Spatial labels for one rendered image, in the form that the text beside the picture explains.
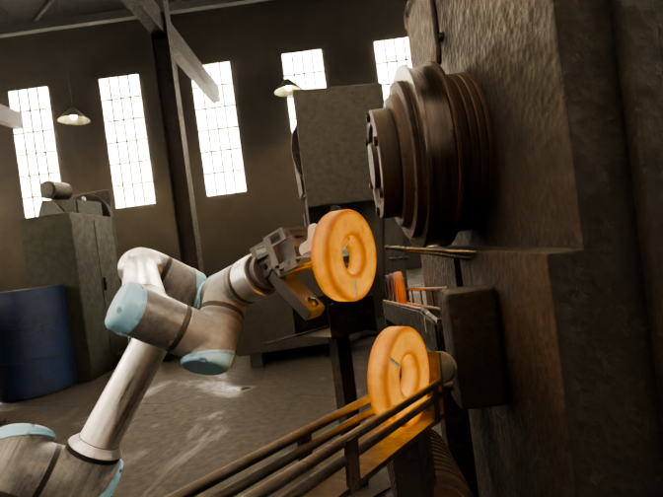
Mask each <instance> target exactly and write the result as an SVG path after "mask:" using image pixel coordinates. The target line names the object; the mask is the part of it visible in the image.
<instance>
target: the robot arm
mask: <svg viewBox="0 0 663 497"><path fill-rule="evenodd" d="M317 225H318V224H311V225H310V226H309V228H308V227H307V225H306V226H304V227H300V226H293V227H289V228H285V229H284V230H283V227H281V228H279V229H278V230H276V231H274V232H273V233H271V234H269V235H267V236H266V237H264V238H263V242H261V243H260V244H258V245H256V246H254V247H253V248H250V251H251V254H249V255H247V256H245V257H244V258H242V259H240V260H238V261H237V262H236V263H234V264H232V265H230V266H229V267H227V268H225V269H223V270H222V271H220V272H218V273H215V274H213V275H211V276H210V277H208V278H207V279H206V276H205V275H204V274H203V273H201V272H199V271H198V270H196V269H195V268H192V267H190V266H187V265H185V264H183V263H181V262H179V261H177V260H175V259H173V258H170V257H168V256H167V255H165V254H162V253H160V252H158V251H155V250H152V249H149V248H133V249H131V250H129V251H127V252H126V253H125V254H124V255H123V256H122V257H121V259H120V261H119V263H118V268H117V271H118V275H119V278H120V279H121V281H122V287H121V288H120V289H119V291H118V292H117V294H116V295H115V297H114V299H113V300H112V302H111V304H110V308H109V310H108V312H107V317H106V319H105V325H106V327H107V328H108V329H110V330H112V331H114V332H115V333H116V334H119V335H125V336H128V337H130V338H131V340H130V342H129V344H128V346H127V348H126V349H125V351H124V353H123V355H122V357H121V359H120V361H119V362H118V364H117V366H116V368H115V370H114V372H113V373H112V375H111V377H110V380H109V382H108V384H107V385H106V387H105V389H104V391H103V393H102V395H101V396H100V398H99V400H98V402H97V404H96V406H95V408H94V409H93V411H92V413H91V415H90V417H89V419H88V421H87V422H86V424H85V426H84V428H83V430H82V432H81V433H79V434H76V435H74V436H72V437H70V439H69V440H68V442H67V444H66V446H64V445H60V444H56V443H54V442H55V439H56V438H55V434H54V433H53V431H51V430H50V429H48V428H46V427H43V426H39V425H32V424H27V423H17V424H10V425H6V426H3V427H1V428H0V497H111V496H112V494H113V492H114V490H115V488H116V486H117V484H118V482H119V479H120V476H121V472H122V470H123V461H122V459H121V458H120V457H121V449H120V447H119V444H120V442H121V440H122V438H123V436H124V434H125V432H126V430H127V428H128V427H129V425H130V423H131V421H132V419H133V417H134V415H135V413H136V411H137V409H138V407H139V405H140V403H141V401H142V399H143V397H144V396H145V394H146V392H147V390H148V389H149V387H150V385H151V383H152V381H153V379H154V377H155V375H156V373H157V371H158V369H159V367H160V365H161V364H162V362H163V360H164V358H165V356H166V354H167V352H169V353H171V354H174V355H177V356H180V357H182V359H181V365H182V367H183V368H184V369H185V370H188V371H189V372H192V373H195V374H199V375H205V376H215V375H221V374H223V373H226V372H227V371H228V370H229V369H230V367H231V364H232V361H233V358H234V356H235V355H236V352H235V351H236V347H237V343H238V340H239V336H240V332H241V328H242V325H243V321H244V317H245V313H246V310H247V306H249V305H251V304H253V303H255V302H257V301H259V300H261V299H263V298H265V297H267V296H269V295H271V294H273V293H274V292H275V291H276V290H277V291H278V292H279V293H280V294H281V295H282V296H283V297H284V298H285V299H286V300H287V302H288V303H289V304H290V305H291V306H292V307H293V308H294V309H295V310H296V311H297V312H298V313H299V315H300V316H301V317H302V318H303V319H304V320H310V319H313V318H316V317H318V316H320V315H321V314H322V312H323V311H324V309H325V306H324V305H323V304H322V302H321V301H320V300H319V299H318V298H317V297H316V296H315V295H314V294H313V293H312V292H311V291H310V290H309V289H308V288H307V287H306V286H305V285H304V284H303V283H302V282H301V281H300V280H299V279H298V278H297V275H298V274H301V273H304V272H307V271H309V270H311V269H313V266H312V259H311V246H312V238H313V235H314V232H315V229H316V227H317ZM274 234H275V235H274ZM272 235H274V236H272ZM271 236H272V237H271ZM198 306H199V307H200V309H199V310H197V309H196V308H197V307H198Z"/></svg>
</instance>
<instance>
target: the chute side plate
mask: <svg viewBox="0 0 663 497"><path fill-rule="evenodd" d="M382 303H383V310H384V313H385V314H386V319H387V320H389V321H391V322H392V323H394V324H396V325H398V320H399V321H400V323H401V326H409V327H412V328H414V329H415V330H416V331H417V332H418V333H419V335H420V336H421V338H422V340H423V342H424V344H425V345H426V346H427V347H428V348H429V350H430V351H431V348H430V340H431V341H432V342H433V343H434V344H435V346H436V351H440V346H439V338H438V330H437V324H436V323H434V322H433V321H432V320H431V319H429V318H428V317H427V316H426V315H424V314H423V313H422V312H419V311H416V310H412V309H408V308H404V307H401V306H397V305H393V304H389V303H386V302H382ZM424 319H425V323H424ZM425 327H426V330H425Z"/></svg>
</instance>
